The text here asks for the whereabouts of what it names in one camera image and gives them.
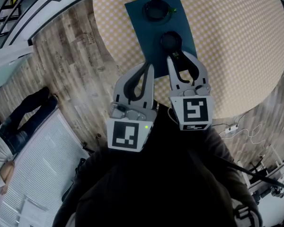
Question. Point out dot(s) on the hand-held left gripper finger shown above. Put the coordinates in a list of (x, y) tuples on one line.
[(118, 91), (149, 98)]

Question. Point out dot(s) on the dark teal tray box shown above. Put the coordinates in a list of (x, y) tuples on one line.
[(137, 20)]

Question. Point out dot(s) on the person's dark jacket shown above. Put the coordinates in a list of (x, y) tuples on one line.
[(109, 197)]

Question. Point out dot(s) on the white paper sheet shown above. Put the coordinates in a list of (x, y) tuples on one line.
[(33, 212)]

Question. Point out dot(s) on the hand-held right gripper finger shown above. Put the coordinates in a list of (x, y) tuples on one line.
[(172, 79), (202, 74)]

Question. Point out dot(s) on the round table with beige cloth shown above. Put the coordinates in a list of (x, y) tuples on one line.
[(239, 44)]

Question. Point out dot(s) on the dark glass cup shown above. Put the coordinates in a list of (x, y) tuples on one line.
[(171, 41), (156, 9)]

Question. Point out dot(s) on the white ribbed table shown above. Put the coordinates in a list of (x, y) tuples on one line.
[(45, 155)]

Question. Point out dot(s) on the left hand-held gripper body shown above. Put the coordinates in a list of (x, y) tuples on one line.
[(125, 136)]

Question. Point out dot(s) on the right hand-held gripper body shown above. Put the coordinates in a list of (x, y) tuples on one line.
[(195, 110)]

